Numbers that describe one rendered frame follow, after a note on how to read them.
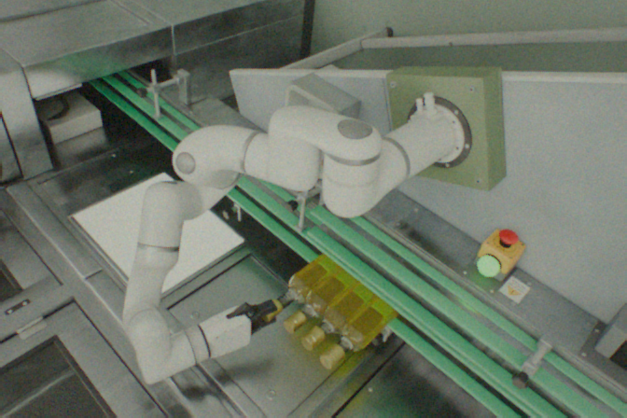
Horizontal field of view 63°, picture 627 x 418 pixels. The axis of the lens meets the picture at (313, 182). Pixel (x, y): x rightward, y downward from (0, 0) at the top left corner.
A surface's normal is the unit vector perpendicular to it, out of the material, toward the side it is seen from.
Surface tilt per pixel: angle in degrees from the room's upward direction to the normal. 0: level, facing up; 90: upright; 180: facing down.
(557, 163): 0
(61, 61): 90
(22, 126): 90
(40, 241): 90
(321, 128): 77
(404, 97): 3
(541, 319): 90
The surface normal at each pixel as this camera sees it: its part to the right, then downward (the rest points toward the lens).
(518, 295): 0.10, -0.75
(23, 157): 0.72, 0.51
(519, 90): -0.69, 0.42
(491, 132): 0.70, 0.16
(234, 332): 0.51, 0.54
